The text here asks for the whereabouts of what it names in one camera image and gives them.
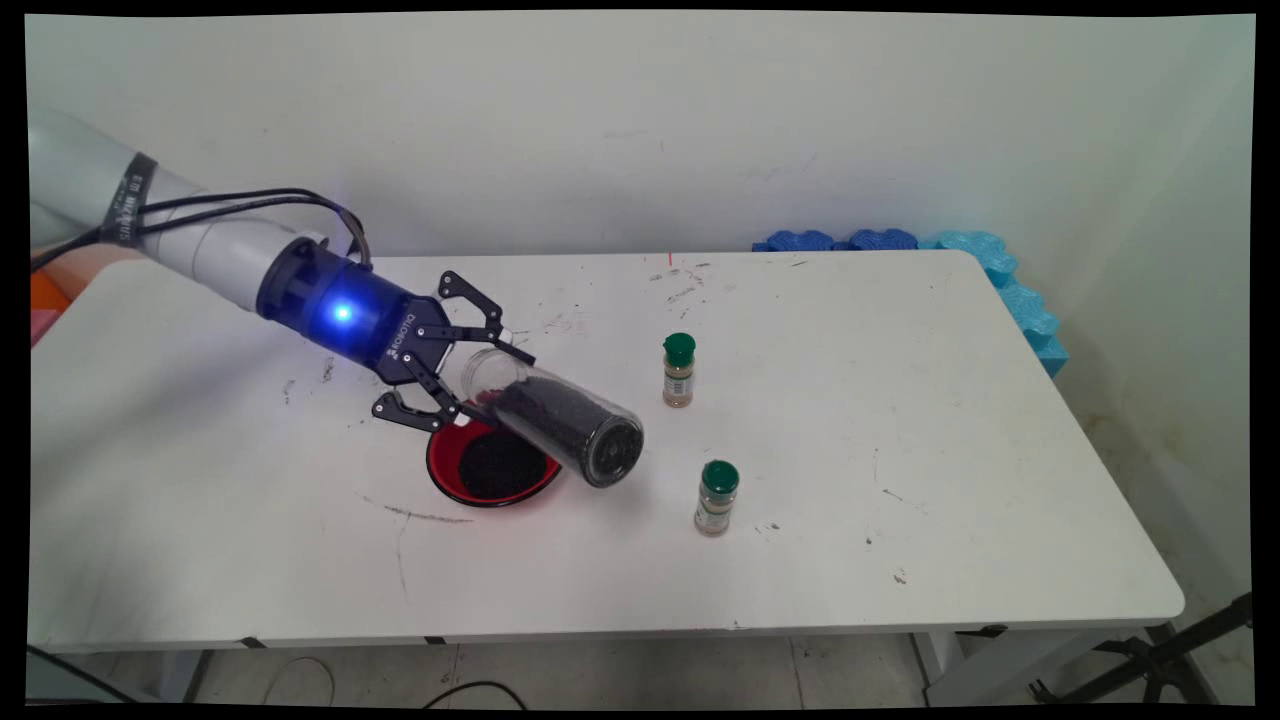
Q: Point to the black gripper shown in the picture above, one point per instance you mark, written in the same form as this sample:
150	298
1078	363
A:
340	310

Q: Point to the clear jar with dark seeds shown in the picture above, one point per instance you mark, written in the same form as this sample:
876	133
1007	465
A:
570	425

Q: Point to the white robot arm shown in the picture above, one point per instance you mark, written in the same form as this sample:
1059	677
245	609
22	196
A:
210	250

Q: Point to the red bowl with black rim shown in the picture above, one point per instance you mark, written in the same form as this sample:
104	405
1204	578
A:
445	472

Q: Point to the dark seeds pile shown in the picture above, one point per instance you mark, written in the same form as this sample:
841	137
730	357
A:
495	470

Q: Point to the green-capped spice bottle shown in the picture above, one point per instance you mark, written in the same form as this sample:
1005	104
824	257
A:
715	510
678	385

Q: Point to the dark blue foam tile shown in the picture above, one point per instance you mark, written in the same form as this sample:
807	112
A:
795	242
882	240

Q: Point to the pink foam block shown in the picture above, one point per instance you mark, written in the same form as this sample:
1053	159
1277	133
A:
42	327

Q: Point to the orange foam block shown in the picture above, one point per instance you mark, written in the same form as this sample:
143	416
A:
45	290

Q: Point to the white table leg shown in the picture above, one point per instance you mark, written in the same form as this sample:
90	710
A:
175	675
985	670

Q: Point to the light blue foam tile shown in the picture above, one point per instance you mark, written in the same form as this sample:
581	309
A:
1020	300

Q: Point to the black tripod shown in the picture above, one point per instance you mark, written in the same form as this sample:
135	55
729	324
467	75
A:
1160	655

